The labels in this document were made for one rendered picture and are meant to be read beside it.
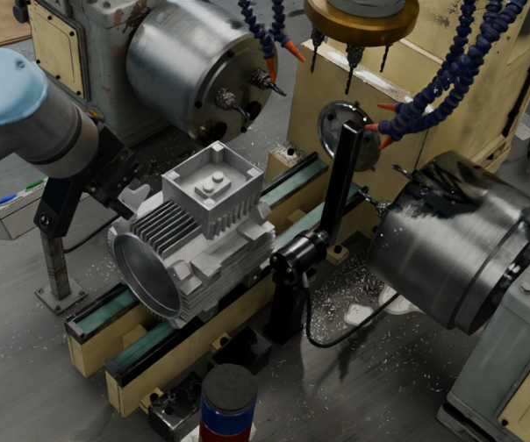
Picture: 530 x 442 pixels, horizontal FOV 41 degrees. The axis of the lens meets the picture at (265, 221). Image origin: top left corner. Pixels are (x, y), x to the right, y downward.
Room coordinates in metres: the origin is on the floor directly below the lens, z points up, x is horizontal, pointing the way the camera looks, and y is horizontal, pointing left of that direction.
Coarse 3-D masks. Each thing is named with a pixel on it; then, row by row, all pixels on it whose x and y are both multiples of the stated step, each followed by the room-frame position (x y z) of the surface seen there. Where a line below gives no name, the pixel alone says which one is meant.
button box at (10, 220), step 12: (24, 192) 0.77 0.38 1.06; (36, 192) 0.75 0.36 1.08; (0, 204) 0.73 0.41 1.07; (12, 204) 0.72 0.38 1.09; (24, 204) 0.73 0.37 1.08; (36, 204) 0.74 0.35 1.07; (0, 216) 0.70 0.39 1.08; (12, 216) 0.71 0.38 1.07; (24, 216) 0.72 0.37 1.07; (0, 228) 0.70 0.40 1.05; (12, 228) 0.69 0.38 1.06; (24, 228) 0.70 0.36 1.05
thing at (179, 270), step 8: (264, 200) 0.80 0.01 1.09; (256, 208) 0.78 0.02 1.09; (264, 208) 0.79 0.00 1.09; (256, 216) 0.78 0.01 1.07; (264, 216) 0.78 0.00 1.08; (112, 224) 0.72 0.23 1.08; (120, 224) 0.71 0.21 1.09; (128, 224) 0.72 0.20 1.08; (120, 232) 0.71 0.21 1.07; (176, 264) 0.65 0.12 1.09; (184, 264) 0.65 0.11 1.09; (176, 272) 0.64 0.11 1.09; (184, 272) 0.64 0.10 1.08; (120, 280) 0.71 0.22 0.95; (176, 280) 0.63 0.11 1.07; (168, 320) 0.64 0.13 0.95; (176, 320) 0.64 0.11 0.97; (176, 328) 0.63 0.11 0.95
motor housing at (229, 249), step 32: (160, 192) 0.81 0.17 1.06; (160, 224) 0.71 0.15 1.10; (192, 224) 0.71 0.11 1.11; (128, 256) 0.73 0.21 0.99; (160, 256) 0.66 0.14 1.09; (192, 256) 0.68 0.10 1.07; (224, 256) 0.70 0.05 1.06; (256, 256) 0.75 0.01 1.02; (160, 288) 0.71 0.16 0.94; (192, 288) 0.64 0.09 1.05; (224, 288) 0.68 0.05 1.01
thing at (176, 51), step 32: (192, 0) 1.24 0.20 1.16; (160, 32) 1.15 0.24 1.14; (192, 32) 1.14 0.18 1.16; (224, 32) 1.14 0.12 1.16; (128, 64) 1.16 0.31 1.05; (160, 64) 1.10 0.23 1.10; (192, 64) 1.08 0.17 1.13; (224, 64) 1.10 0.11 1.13; (256, 64) 1.16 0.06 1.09; (160, 96) 1.08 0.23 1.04; (192, 96) 1.04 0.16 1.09; (224, 96) 1.07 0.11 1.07; (256, 96) 1.17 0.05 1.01; (192, 128) 1.04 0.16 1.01; (224, 128) 1.09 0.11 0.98
